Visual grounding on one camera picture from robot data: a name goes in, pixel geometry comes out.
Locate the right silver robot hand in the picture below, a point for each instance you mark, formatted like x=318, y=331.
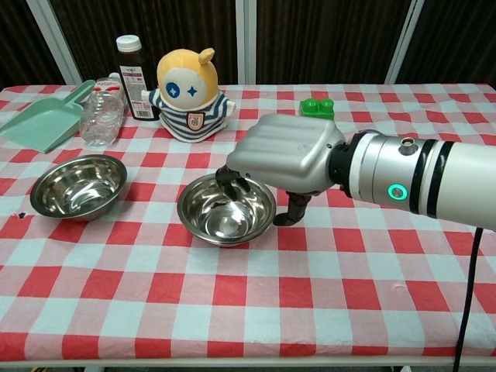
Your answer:
x=283, y=151

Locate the steel bowl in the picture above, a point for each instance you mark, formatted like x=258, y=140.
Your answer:
x=232, y=240
x=215, y=219
x=77, y=193

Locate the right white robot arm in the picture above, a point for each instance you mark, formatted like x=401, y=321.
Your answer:
x=445, y=178

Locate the green toy building block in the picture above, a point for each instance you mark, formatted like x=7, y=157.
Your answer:
x=317, y=110

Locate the dark ribbed partition panel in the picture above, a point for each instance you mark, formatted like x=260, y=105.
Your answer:
x=321, y=42
x=19, y=42
x=186, y=23
x=457, y=42

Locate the yellow plush doll striped shirt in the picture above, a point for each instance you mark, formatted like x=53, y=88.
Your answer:
x=186, y=77

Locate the red white checkered tablecloth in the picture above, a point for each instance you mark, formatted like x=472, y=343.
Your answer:
x=271, y=294

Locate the dark brown bottle white cap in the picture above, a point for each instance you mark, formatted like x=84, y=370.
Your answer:
x=133, y=69

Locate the clear plastic water bottle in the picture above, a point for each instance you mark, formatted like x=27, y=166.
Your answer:
x=100, y=116

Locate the mint green plastic dustpan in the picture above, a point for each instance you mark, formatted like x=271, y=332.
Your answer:
x=42, y=128

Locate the white partition post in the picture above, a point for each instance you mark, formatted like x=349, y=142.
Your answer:
x=62, y=42
x=246, y=42
x=405, y=42

